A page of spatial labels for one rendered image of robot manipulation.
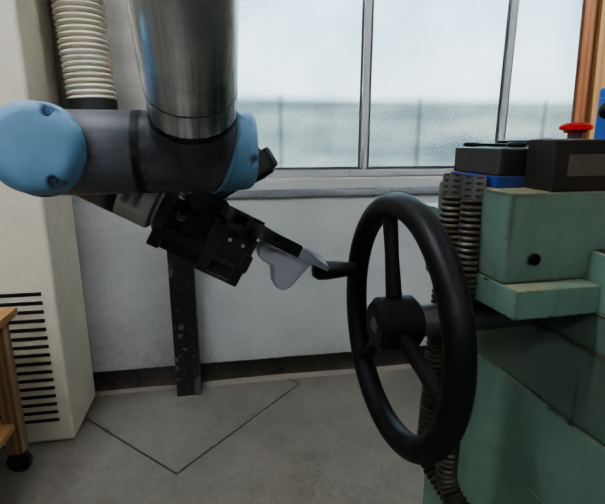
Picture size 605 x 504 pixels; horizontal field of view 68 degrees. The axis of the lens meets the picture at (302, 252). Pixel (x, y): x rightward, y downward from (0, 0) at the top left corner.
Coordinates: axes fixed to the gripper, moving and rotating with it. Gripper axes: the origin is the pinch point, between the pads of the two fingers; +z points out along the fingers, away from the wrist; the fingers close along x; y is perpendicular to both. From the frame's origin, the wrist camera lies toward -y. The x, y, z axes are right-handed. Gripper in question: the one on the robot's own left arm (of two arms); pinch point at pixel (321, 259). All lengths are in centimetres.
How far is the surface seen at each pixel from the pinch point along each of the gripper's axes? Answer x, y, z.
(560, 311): 17.5, -6.2, 18.9
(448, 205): 7.6, -12.0, 8.2
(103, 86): -104, -16, -61
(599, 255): 17.2, -12.9, 20.2
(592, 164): 17.1, -19.9, 14.8
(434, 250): 19.0, -5.4, 3.2
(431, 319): 10.2, 0.3, 11.3
